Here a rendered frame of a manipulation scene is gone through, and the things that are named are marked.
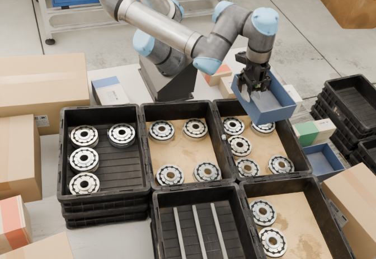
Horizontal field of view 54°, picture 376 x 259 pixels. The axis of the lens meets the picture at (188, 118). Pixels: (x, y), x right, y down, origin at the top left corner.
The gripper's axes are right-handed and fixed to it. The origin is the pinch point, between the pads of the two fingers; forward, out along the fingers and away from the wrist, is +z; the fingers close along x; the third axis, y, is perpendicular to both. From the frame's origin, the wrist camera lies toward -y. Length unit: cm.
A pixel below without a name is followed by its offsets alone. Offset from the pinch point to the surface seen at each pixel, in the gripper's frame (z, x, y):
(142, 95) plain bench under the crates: 39, -28, -48
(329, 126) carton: 36, 46, 1
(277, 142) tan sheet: 31.1, 17.0, 3.9
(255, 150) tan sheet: 29.8, 5.9, 5.2
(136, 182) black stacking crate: 24, -44, 7
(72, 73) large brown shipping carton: 15, -57, -49
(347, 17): 125, 209, -163
